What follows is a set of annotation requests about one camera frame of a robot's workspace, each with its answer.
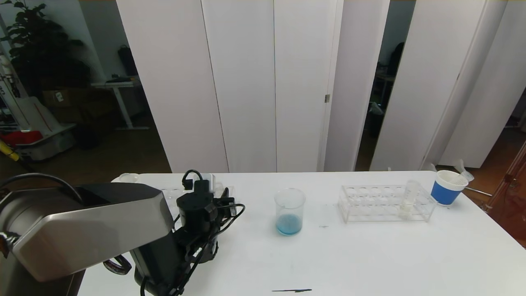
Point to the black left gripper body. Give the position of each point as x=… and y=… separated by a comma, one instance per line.
x=227, y=201

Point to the test tube with red pigment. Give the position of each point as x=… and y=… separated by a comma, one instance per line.
x=219, y=187
x=464, y=176

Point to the black and silver left robot arm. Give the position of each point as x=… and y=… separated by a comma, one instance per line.
x=82, y=230

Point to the clear acrylic test tube rack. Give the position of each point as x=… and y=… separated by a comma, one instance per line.
x=171, y=192
x=370, y=203

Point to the clear glass beaker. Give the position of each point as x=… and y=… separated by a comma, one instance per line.
x=290, y=216

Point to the test tube with white pigment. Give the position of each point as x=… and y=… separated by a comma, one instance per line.
x=409, y=201

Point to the blue and white cup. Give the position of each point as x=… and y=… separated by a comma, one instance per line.
x=447, y=194
x=127, y=178

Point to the black bin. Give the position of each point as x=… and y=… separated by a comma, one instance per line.
x=87, y=135

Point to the white standing desk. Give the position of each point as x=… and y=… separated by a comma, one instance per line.
x=119, y=84

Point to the black backpack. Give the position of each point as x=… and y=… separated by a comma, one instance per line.
x=127, y=59

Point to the white machine base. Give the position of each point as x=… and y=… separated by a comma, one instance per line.
x=49, y=146

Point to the brown cardboard box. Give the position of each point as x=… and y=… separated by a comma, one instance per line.
x=55, y=98

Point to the white partition foot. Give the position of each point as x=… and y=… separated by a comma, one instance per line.
x=457, y=164
x=431, y=167

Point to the white leaning board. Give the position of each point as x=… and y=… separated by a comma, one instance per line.
x=35, y=115

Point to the yellow tool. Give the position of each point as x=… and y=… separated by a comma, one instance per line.
x=8, y=151

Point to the dark green potted plant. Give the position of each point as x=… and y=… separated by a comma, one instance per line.
x=41, y=49

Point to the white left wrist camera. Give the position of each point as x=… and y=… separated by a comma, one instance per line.
x=207, y=181

